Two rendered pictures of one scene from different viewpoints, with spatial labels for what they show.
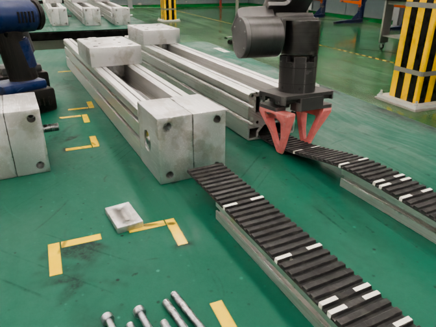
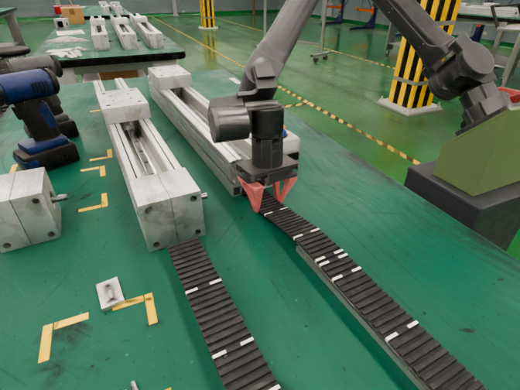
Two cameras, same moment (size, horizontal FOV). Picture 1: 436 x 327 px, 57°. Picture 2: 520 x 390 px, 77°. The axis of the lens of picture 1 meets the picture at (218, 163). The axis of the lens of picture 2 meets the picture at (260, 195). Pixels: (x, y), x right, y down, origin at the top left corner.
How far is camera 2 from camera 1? 0.18 m
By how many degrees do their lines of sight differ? 8
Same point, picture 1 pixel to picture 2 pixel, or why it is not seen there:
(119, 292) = (90, 380)
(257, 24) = (224, 117)
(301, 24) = (265, 114)
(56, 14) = (98, 40)
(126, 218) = (111, 296)
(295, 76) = (263, 155)
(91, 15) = (129, 41)
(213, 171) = (187, 248)
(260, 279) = (206, 363)
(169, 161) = (154, 235)
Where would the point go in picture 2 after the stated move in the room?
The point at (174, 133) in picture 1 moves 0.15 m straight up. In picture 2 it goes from (155, 214) to (135, 124)
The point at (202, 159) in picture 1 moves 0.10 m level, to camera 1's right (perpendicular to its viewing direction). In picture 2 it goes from (184, 230) to (243, 229)
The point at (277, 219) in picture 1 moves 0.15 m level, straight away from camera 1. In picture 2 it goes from (226, 307) to (248, 232)
